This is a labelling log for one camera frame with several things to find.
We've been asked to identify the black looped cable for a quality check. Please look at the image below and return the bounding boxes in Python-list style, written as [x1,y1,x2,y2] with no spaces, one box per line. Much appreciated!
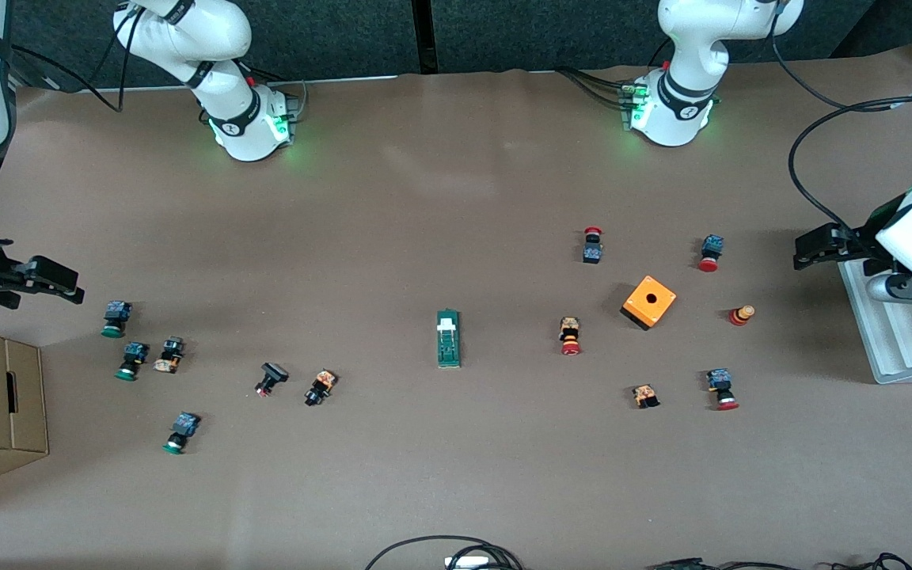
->
[365,536,524,570]

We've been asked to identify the orange button enclosure box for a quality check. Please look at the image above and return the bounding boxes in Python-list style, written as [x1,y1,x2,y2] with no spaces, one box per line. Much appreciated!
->
[621,275,678,332]

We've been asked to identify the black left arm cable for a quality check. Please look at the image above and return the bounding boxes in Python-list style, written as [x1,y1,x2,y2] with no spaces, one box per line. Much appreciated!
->
[769,16,912,234]

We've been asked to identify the beige contact block switch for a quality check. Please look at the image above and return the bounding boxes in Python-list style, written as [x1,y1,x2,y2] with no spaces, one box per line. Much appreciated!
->
[153,336,185,374]

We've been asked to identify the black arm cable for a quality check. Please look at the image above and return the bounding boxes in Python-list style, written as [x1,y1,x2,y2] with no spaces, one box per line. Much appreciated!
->
[769,16,912,234]
[9,8,144,112]

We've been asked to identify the black base cable bundle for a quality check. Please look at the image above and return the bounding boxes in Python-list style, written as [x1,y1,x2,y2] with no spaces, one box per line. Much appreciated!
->
[557,66,635,110]

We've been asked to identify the brown paper table cover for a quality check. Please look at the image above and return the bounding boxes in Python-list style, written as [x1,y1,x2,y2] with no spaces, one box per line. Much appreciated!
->
[0,44,912,570]

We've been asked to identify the black panel divider post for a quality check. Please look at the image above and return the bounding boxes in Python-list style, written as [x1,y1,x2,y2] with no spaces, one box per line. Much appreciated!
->
[411,0,441,75]

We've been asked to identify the black button orange block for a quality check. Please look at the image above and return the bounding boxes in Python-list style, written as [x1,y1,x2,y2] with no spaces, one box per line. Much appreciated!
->
[304,369,338,408]

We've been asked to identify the white ridged tray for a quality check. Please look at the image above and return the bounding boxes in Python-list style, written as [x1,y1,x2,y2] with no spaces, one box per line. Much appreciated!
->
[836,257,912,386]

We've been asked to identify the black cable with connector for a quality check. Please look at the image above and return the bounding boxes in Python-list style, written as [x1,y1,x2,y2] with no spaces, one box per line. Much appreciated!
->
[646,558,781,570]

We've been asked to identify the thin black curled cable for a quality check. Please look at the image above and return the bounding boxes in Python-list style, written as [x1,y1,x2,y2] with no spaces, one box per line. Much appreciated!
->
[832,553,912,570]

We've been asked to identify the green push button blue block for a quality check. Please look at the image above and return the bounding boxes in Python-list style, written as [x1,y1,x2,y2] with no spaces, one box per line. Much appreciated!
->
[162,412,202,455]
[101,300,133,339]
[115,341,150,382]

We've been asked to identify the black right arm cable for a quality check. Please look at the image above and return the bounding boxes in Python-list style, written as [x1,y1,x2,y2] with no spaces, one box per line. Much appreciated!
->
[9,8,144,112]

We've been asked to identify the black push button red tip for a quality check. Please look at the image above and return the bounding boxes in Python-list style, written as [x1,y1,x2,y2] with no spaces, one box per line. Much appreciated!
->
[254,362,290,397]

